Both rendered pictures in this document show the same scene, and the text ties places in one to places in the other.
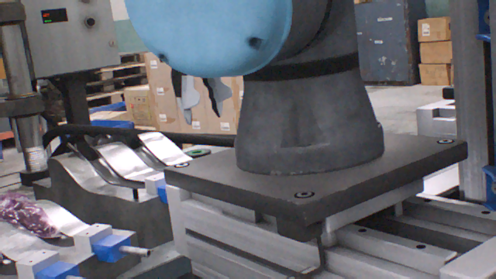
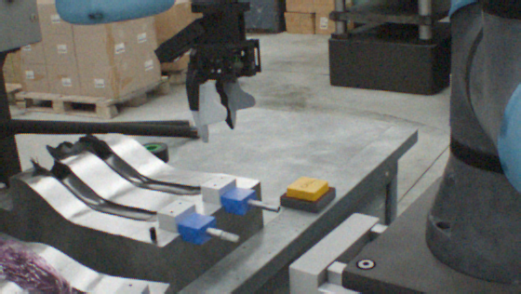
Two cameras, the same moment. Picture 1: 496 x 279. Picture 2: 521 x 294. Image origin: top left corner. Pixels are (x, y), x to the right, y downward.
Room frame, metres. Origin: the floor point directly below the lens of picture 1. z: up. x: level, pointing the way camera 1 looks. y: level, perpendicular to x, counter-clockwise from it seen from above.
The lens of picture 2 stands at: (0.22, 0.27, 1.30)
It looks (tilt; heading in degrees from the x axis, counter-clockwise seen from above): 20 degrees down; 344
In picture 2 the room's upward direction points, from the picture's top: 4 degrees counter-clockwise
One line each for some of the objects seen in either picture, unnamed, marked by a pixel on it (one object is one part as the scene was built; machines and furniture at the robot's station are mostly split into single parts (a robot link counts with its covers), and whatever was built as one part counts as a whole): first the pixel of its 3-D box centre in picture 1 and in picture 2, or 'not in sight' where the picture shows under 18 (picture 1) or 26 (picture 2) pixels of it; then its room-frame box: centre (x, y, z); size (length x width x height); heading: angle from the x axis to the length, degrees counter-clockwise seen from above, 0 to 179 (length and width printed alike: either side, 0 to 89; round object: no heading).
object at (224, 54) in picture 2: not in sight; (221, 41); (1.11, 0.06, 1.15); 0.09 x 0.08 x 0.12; 40
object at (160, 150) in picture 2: (197, 158); (152, 154); (1.60, 0.14, 0.82); 0.08 x 0.08 x 0.04
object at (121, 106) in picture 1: (115, 114); not in sight; (6.86, 1.48, 0.24); 0.52 x 0.38 x 0.20; 136
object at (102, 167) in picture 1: (127, 157); (106, 174); (1.26, 0.26, 0.92); 0.35 x 0.16 x 0.09; 40
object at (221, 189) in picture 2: not in sight; (244, 201); (1.10, 0.05, 0.89); 0.13 x 0.05 x 0.05; 40
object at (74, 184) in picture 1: (132, 177); (109, 195); (1.28, 0.26, 0.87); 0.50 x 0.26 x 0.14; 40
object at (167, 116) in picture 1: (214, 95); (84, 49); (5.58, 0.27, 0.47); 1.22 x 0.80 x 0.94; 44
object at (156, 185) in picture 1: (177, 193); (203, 230); (1.03, 0.14, 0.89); 0.13 x 0.05 x 0.05; 40
